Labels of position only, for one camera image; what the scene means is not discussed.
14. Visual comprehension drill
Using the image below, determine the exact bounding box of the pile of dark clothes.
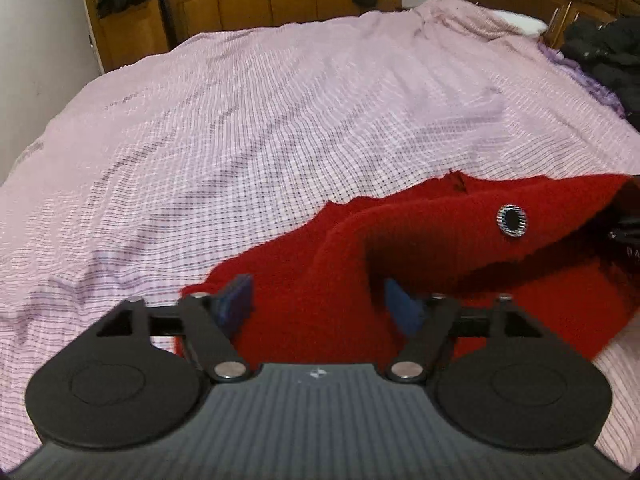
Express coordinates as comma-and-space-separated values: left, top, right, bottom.
562, 15, 640, 131

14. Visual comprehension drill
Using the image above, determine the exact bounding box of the red knitted sweater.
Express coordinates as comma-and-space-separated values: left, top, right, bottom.
180, 170, 640, 366

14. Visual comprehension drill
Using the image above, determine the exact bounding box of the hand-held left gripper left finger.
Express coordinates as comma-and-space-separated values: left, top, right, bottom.
94, 274, 249, 382

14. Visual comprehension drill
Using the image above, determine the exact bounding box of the pink checked bedsheet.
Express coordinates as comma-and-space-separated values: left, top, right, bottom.
0, 0, 640, 471

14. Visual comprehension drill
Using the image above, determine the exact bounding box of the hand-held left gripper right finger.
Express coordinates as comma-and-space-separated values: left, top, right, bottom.
385, 280, 545, 382

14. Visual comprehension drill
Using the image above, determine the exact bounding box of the white pillow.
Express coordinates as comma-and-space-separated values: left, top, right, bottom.
492, 9, 548, 37

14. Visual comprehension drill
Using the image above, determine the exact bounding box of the purple cloth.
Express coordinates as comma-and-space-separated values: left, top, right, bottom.
537, 42, 626, 118

